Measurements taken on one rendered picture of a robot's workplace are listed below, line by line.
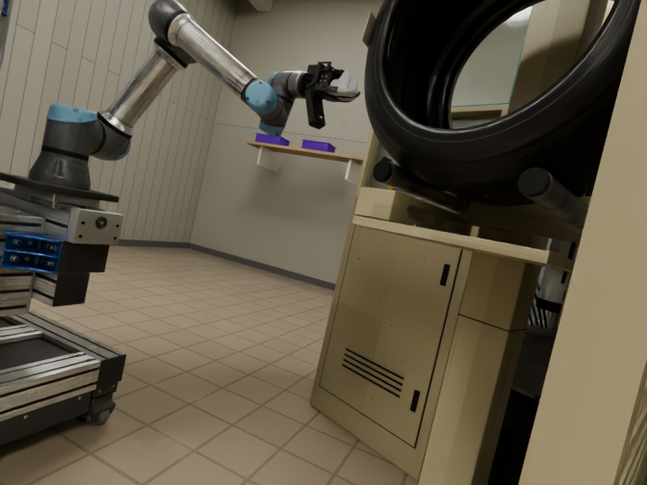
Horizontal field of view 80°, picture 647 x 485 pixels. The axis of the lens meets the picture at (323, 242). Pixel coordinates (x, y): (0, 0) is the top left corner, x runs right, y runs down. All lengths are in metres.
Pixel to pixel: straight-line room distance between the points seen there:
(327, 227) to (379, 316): 3.37
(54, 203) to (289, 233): 3.97
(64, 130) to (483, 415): 1.32
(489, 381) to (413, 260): 0.54
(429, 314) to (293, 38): 4.82
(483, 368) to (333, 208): 3.92
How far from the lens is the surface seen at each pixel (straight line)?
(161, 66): 1.41
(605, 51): 0.68
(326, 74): 1.12
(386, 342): 1.50
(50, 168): 1.32
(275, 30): 5.96
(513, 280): 1.03
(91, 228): 1.21
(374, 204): 0.78
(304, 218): 4.95
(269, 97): 1.08
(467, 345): 1.07
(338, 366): 1.66
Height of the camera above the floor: 0.77
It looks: 3 degrees down
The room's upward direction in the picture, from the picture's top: 12 degrees clockwise
